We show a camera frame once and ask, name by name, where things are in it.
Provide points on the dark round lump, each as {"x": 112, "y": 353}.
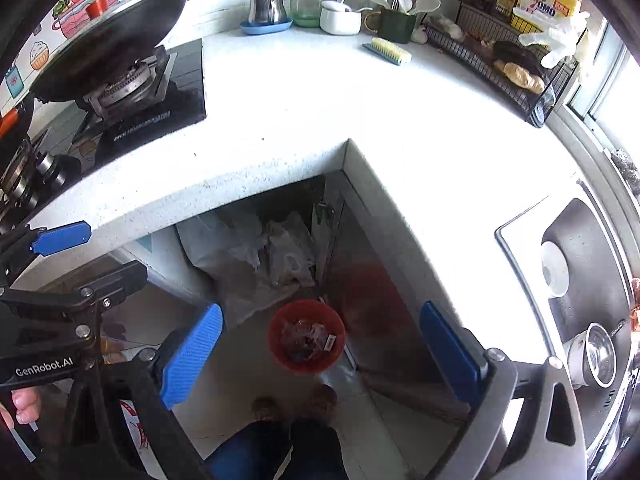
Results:
{"x": 517, "y": 54}

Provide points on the pink slipper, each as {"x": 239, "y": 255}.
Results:
{"x": 322, "y": 396}

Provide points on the blue saucer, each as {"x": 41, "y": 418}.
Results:
{"x": 265, "y": 28}

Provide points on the dark blue trousers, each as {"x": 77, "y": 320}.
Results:
{"x": 277, "y": 452}

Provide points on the yellow scrub brush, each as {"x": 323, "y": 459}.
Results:
{"x": 387, "y": 51}

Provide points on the window frame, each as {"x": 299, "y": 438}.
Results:
{"x": 595, "y": 125}

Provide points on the small steel pot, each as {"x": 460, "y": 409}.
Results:
{"x": 267, "y": 5}

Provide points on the person's left hand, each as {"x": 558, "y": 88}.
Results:
{"x": 25, "y": 407}

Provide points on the black gas stove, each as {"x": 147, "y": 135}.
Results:
{"x": 150, "y": 110}

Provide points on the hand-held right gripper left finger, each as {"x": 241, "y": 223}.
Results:
{"x": 192, "y": 355}

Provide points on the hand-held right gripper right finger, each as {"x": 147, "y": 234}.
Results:
{"x": 450, "y": 355}

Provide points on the garlic bulb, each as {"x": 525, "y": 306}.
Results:
{"x": 445, "y": 25}

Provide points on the metal cabinet panel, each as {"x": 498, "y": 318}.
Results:
{"x": 390, "y": 320}

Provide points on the stainless steel sink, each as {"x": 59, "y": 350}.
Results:
{"x": 590, "y": 230}

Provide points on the black wok lid red knob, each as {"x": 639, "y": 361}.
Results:
{"x": 130, "y": 20}

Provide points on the white sugar bowl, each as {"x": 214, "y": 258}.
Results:
{"x": 340, "y": 19}

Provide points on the dark green mug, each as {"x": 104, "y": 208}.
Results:
{"x": 395, "y": 26}

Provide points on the white woven sack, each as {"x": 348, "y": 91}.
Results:
{"x": 215, "y": 240}

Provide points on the steel wool scourer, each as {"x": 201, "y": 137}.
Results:
{"x": 627, "y": 162}

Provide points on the ginger root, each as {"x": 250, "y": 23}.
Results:
{"x": 520, "y": 76}

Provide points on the orange dish rag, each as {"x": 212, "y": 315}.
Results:
{"x": 635, "y": 300}

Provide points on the cartoon kitchen wall sticker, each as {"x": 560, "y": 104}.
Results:
{"x": 75, "y": 12}

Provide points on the red plastic bucket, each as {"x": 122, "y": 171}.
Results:
{"x": 279, "y": 355}

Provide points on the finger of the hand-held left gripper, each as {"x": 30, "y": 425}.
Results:
{"x": 60, "y": 240}
{"x": 115, "y": 280}

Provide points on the white rubber glove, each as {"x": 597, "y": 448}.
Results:
{"x": 555, "y": 35}

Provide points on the black wok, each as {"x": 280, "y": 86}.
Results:
{"x": 65, "y": 80}

